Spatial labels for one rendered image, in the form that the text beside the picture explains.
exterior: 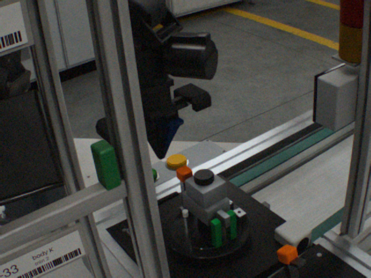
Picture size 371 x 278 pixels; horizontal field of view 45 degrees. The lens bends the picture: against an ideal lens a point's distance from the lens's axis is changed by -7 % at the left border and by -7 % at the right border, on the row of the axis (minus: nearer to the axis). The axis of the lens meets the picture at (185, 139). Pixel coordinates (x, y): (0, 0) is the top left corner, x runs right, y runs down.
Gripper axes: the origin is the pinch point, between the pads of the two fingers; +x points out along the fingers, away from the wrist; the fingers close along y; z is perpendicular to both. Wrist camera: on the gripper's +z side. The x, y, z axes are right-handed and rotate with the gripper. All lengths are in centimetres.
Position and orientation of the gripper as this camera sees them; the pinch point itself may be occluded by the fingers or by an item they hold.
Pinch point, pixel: (158, 140)
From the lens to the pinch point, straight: 77.9
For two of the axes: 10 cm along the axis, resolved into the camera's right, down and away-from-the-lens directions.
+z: -5.8, -3.9, 7.2
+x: 0.9, 8.4, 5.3
